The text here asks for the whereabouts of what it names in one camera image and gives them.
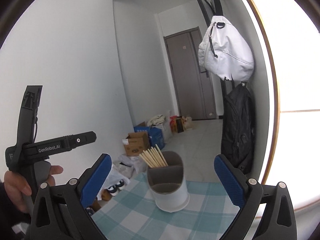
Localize left hand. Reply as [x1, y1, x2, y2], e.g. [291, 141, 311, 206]
[3, 164, 64, 214]

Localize brown shoes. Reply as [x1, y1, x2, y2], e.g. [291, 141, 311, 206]
[91, 190, 112, 212]

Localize black white sneakers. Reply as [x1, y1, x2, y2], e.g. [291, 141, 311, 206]
[107, 180, 126, 196]

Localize white plastic bag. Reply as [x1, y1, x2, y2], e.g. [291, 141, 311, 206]
[97, 163, 133, 200]

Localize grey plastic parcel bag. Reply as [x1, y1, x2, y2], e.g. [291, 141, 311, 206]
[118, 154, 147, 174]

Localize teal checked tablecloth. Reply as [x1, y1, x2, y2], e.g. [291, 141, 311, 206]
[92, 173, 239, 239]

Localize black backpack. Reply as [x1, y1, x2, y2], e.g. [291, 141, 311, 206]
[221, 84, 255, 174]

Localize brown cardboard box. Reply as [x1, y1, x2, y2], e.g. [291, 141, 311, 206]
[122, 132, 150, 157]

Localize chopstick bundle in holder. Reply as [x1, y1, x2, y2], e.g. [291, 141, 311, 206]
[139, 145, 169, 168]

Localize grey white utensil holder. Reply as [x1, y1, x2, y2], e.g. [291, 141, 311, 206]
[146, 151, 190, 213]

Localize blue cardboard box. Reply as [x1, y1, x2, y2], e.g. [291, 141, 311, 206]
[134, 122, 165, 150]

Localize clear plastic bag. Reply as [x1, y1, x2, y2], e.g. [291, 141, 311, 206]
[182, 116, 193, 131]

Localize red yellow paper bag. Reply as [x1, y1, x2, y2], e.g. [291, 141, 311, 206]
[170, 115, 184, 133]

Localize beige cloth pile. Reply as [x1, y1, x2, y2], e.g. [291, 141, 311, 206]
[147, 114, 167, 127]

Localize grey entrance door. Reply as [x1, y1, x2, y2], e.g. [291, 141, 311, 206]
[164, 27, 217, 120]

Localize white sling bag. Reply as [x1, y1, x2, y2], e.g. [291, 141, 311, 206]
[198, 16, 254, 82]

